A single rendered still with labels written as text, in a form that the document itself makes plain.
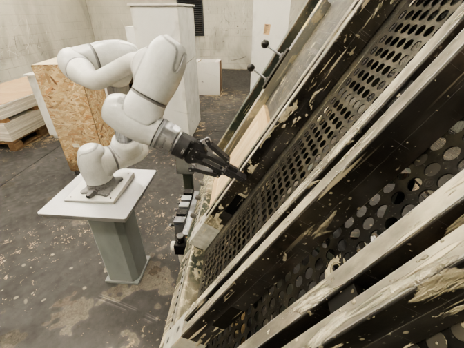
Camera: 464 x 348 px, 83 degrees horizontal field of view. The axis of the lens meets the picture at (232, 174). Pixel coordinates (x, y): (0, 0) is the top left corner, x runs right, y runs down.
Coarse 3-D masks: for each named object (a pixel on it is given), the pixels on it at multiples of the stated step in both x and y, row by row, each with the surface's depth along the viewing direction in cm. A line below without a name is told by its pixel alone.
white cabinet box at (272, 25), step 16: (256, 0) 410; (272, 0) 409; (288, 0) 407; (256, 16) 422; (272, 16) 420; (288, 16) 418; (256, 32) 434; (272, 32) 432; (256, 48) 446; (256, 64) 460; (256, 80) 474
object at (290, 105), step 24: (360, 0) 59; (384, 0) 57; (360, 24) 60; (336, 48) 63; (360, 48) 62; (312, 72) 66; (336, 72) 66; (288, 96) 74; (312, 96) 69; (288, 120) 73; (264, 144) 77; (240, 168) 84; (264, 168) 81; (240, 192) 86; (216, 216) 92; (192, 240) 99
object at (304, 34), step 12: (324, 0) 105; (324, 12) 107; (312, 24) 110; (300, 36) 112; (300, 48) 115; (288, 60) 117; (276, 72) 120; (276, 84) 123; (264, 96) 126; (252, 108) 130; (252, 120) 133; (240, 132) 137; (228, 144) 143
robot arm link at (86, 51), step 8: (64, 48) 102; (72, 48) 102; (80, 48) 101; (88, 48) 102; (64, 56) 98; (72, 56) 97; (80, 56) 98; (88, 56) 101; (96, 56) 103; (64, 64) 96; (96, 64) 104; (64, 72) 98
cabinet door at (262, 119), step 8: (264, 104) 121; (264, 112) 113; (256, 120) 120; (264, 120) 106; (248, 128) 127; (256, 128) 113; (248, 136) 121; (256, 136) 107; (240, 144) 126; (248, 144) 113; (232, 152) 135; (240, 152) 119; (232, 160) 127; (240, 160) 112; (224, 176) 126; (216, 184) 132; (224, 184) 118; (216, 192) 125
